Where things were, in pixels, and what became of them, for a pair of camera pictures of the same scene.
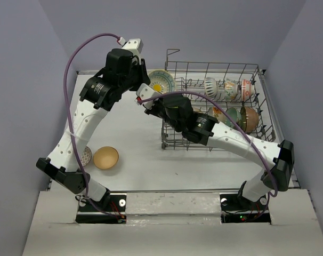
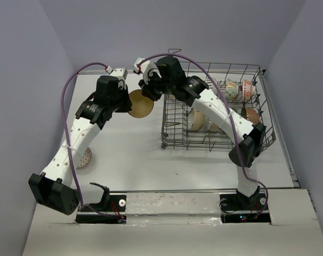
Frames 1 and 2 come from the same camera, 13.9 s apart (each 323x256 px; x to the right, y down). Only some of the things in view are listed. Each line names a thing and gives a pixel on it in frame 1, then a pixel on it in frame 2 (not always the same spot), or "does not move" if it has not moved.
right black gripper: (154, 109) → (146, 89)
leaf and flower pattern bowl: (231, 89) does not move
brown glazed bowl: (249, 119) does not move
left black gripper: (142, 70) → (122, 89)
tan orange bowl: (106, 158) → (142, 105)
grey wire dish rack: (209, 85) does not move
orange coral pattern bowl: (248, 89) does not move
